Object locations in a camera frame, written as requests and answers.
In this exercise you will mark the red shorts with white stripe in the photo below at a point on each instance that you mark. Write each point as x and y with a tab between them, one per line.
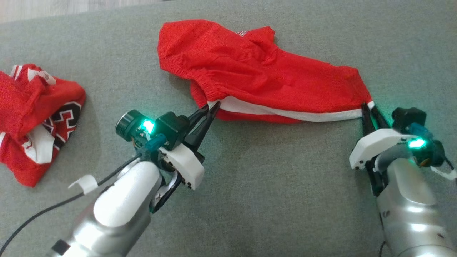
250	71

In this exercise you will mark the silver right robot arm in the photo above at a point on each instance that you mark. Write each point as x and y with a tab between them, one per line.
407	214

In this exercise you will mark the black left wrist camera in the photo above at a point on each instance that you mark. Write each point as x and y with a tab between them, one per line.
171	126

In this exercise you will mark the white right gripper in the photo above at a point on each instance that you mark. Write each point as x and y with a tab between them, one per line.
375	142

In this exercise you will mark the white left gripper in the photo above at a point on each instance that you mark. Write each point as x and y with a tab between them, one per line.
182	164

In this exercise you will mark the red number 23 jersey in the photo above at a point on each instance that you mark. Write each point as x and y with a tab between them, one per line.
28	107

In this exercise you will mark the grey fabric sofa seat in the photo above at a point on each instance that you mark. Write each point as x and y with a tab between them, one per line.
267	196

